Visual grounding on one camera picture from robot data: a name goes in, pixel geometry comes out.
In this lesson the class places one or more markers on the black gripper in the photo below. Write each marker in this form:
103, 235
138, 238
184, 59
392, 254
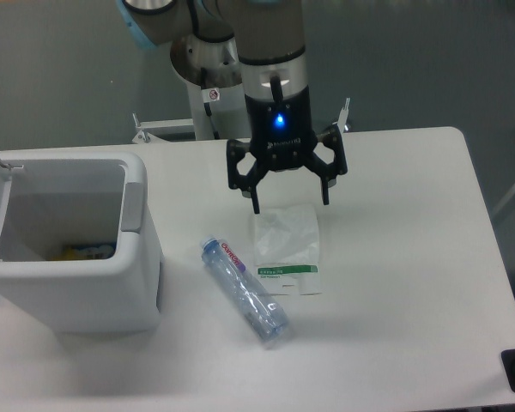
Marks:
279, 129

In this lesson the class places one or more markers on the clear plastic water bottle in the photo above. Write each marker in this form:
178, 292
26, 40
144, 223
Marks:
260, 309

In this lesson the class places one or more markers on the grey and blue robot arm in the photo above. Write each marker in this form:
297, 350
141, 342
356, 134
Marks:
271, 51

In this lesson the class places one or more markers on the yellow and blue trash wrapper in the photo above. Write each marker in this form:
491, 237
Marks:
84, 252

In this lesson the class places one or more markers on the white open trash can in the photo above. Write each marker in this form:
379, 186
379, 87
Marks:
73, 198

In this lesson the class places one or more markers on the clear plastic bag green label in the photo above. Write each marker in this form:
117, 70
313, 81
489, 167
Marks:
286, 250

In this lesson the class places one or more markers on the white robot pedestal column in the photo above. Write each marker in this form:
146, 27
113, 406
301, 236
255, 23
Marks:
210, 71

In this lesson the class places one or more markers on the white metal table bracket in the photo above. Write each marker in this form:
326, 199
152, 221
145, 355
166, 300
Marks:
177, 130

